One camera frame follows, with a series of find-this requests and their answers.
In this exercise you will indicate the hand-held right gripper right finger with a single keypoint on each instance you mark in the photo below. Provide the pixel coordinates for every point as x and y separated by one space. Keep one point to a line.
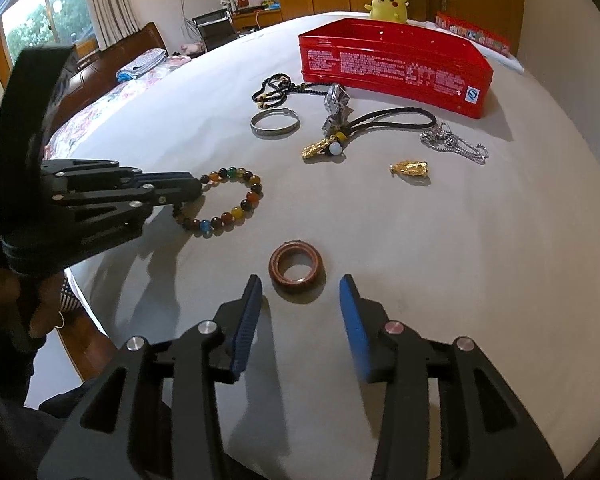
352 330

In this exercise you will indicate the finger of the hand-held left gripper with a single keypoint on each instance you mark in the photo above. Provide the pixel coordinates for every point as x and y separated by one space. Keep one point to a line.
130 205
170 180

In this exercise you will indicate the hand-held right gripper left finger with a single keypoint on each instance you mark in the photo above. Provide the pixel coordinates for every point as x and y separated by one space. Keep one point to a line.
247 330

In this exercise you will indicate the silver bangle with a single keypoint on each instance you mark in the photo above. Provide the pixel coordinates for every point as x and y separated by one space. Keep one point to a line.
275 135

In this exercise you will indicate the gold pendant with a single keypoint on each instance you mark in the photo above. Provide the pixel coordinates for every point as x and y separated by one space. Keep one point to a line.
410 170

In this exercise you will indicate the red tin box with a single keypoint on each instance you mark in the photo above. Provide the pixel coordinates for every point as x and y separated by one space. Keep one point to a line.
380 65

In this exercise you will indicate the person's left hand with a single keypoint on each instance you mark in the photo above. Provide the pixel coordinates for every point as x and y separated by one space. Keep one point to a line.
0 292

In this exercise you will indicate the floral blanket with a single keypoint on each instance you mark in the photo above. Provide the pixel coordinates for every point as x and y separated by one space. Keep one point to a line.
105 105

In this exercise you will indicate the striped cloth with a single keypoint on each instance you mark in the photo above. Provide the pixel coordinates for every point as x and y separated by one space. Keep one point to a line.
74 297

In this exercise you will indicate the blue white cloth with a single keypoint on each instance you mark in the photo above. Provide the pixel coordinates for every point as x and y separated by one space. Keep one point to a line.
140 62

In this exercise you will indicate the pink plush toy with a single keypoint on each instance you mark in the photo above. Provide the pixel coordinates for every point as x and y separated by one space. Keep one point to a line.
192 49

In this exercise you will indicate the wooden headboard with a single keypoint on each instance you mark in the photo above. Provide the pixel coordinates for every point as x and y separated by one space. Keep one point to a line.
145 40

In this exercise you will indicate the window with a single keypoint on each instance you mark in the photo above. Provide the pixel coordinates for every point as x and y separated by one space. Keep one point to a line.
45 15

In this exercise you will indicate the black office chair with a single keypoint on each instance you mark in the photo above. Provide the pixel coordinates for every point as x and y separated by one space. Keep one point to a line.
215 27

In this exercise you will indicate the wooden desk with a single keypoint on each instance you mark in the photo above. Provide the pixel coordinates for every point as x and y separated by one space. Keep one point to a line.
255 17

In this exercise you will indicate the beige curtain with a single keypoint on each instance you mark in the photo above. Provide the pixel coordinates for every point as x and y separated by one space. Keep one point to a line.
110 0

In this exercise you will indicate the yellow plush toy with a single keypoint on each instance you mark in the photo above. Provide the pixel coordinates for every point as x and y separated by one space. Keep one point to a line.
387 5

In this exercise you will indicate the white towel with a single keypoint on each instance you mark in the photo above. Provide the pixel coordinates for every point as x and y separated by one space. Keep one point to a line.
505 60

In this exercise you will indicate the red printed box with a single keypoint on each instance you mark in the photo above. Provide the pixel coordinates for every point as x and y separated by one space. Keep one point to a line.
472 32

